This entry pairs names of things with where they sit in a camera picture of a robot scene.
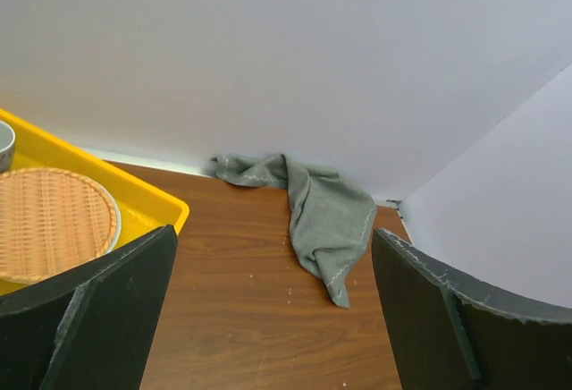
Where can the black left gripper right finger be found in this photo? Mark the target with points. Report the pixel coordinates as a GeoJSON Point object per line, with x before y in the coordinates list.
{"type": "Point", "coordinates": [449, 330]}

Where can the white ceramic cup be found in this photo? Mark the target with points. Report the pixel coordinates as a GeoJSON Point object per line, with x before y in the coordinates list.
{"type": "Point", "coordinates": [7, 146]}

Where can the grey cloth napkin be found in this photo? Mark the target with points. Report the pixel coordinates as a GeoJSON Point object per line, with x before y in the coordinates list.
{"type": "Point", "coordinates": [331, 218]}

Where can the yellow plastic tray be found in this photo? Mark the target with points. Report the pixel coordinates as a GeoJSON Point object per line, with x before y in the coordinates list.
{"type": "Point", "coordinates": [143, 206]}

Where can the woven wicker plate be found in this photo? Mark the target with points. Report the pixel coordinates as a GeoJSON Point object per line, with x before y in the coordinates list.
{"type": "Point", "coordinates": [53, 220]}

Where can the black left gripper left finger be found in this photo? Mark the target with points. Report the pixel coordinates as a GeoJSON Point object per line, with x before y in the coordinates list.
{"type": "Point", "coordinates": [91, 327]}

